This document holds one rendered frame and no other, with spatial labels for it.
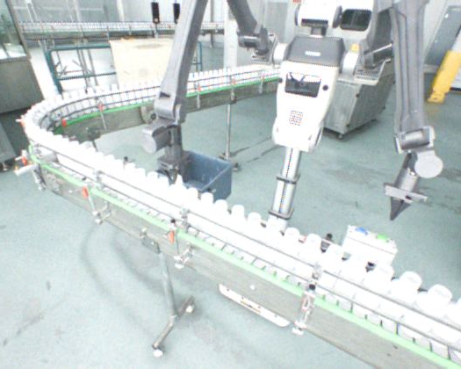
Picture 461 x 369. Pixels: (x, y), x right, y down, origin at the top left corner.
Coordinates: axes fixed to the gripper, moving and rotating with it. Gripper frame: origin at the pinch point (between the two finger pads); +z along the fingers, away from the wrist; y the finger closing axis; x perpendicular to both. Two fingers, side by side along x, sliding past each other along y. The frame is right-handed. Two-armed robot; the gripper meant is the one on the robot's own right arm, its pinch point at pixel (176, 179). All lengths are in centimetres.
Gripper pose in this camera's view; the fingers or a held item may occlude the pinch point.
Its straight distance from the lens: 87.2
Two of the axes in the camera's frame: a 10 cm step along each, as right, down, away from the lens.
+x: 8.7, 3.1, -3.9
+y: -5.0, 4.8, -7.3
